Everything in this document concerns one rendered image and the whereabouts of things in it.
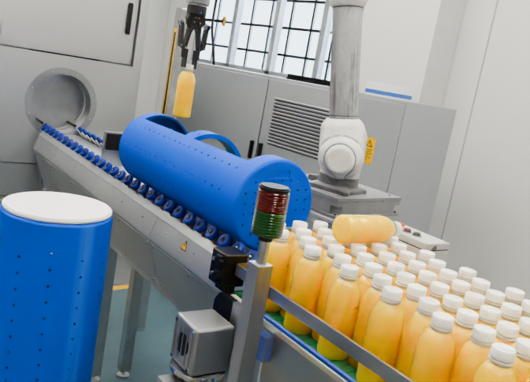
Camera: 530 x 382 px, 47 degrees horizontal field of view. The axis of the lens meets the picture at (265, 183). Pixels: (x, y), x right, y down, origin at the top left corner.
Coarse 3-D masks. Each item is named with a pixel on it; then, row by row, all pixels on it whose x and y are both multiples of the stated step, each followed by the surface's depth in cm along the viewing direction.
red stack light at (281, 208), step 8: (264, 192) 117; (256, 200) 119; (264, 200) 117; (272, 200) 116; (280, 200) 117; (288, 200) 119; (256, 208) 118; (264, 208) 117; (272, 208) 117; (280, 208) 117
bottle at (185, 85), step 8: (184, 72) 234; (184, 80) 233; (192, 80) 235; (176, 88) 237; (184, 88) 234; (192, 88) 236; (176, 96) 236; (184, 96) 234; (192, 96) 237; (176, 104) 236; (184, 104) 235; (176, 112) 236; (184, 112) 236
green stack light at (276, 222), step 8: (256, 216) 118; (264, 216) 117; (272, 216) 117; (280, 216) 118; (256, 224) 118; (264, 224) 117; (272, 224) 117; (280, 224) 118; (256, 232) 118; (264, 232) 118; (272, 232) 118; (280, 232) 119
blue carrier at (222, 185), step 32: (128, 128) 237; (160, 128) 222; (128, 160) 233; (160, 160) 209; (192, 160) 194; (224, 160) 183; (256, 160) 176; (288, 160) 178; (160, 192) 218; (192, 192) 190; (224, 192) 175; (256, 192) 174; (224, 224) 178; (288, 224) 183
